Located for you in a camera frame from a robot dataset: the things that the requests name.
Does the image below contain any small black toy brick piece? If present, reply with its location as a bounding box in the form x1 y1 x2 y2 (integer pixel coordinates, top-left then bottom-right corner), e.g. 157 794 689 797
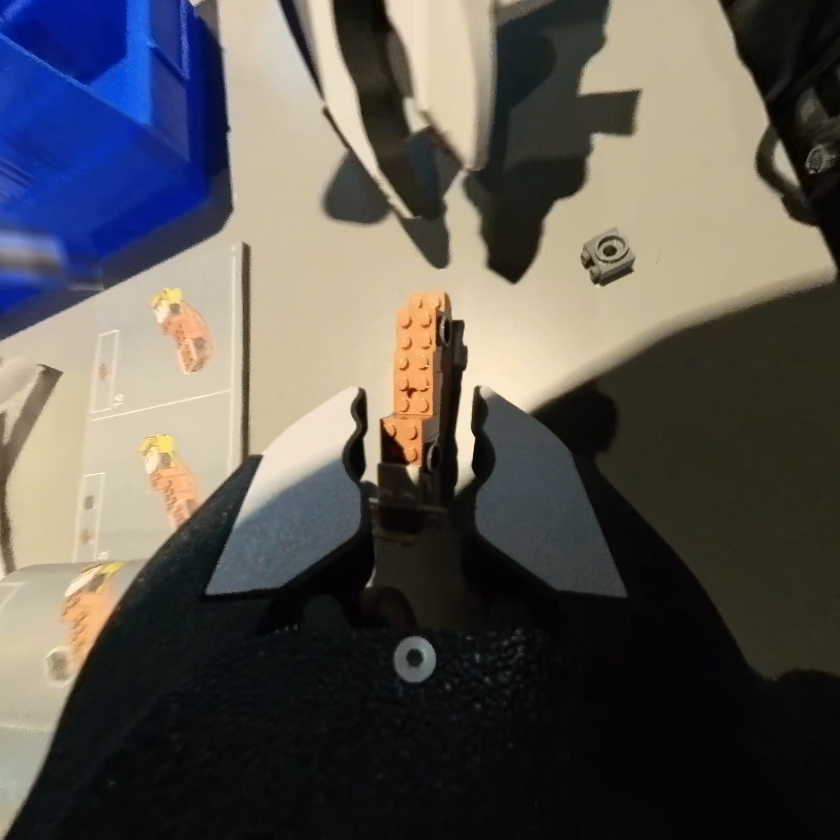
581 227 639 287

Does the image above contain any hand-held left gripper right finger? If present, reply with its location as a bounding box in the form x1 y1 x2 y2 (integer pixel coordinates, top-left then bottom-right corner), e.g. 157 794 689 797
461 385 629 621

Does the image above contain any person's left hand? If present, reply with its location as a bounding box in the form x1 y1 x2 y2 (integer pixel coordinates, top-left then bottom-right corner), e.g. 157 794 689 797
362 587 413 626

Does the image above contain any person's black jacket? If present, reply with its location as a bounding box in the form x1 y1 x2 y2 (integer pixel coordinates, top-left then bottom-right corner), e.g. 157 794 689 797
718 0 840 270

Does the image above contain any orange toy brick model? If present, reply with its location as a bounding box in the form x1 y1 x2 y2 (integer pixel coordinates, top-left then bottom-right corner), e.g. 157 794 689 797
377 290 469 546

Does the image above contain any grey desk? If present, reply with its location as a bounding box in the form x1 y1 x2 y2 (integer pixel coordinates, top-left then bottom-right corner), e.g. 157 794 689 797
0 0 840 683

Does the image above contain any large blue plastic bin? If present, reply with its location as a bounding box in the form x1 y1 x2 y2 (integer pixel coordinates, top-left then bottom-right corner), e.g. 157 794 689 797
0 0 234 329

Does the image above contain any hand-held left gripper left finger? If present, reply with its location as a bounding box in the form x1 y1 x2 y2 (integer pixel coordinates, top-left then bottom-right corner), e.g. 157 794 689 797
203 386 376 624

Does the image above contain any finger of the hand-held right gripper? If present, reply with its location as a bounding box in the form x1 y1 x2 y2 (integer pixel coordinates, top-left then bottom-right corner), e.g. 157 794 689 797
279 0 454 221
386 0 501 172

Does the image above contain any grey instruction booklet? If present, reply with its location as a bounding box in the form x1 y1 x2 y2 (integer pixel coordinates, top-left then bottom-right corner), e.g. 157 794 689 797
0 243 253 729

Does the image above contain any person's belt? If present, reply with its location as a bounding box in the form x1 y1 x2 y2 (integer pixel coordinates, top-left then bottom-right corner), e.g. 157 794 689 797
755 79 840 224

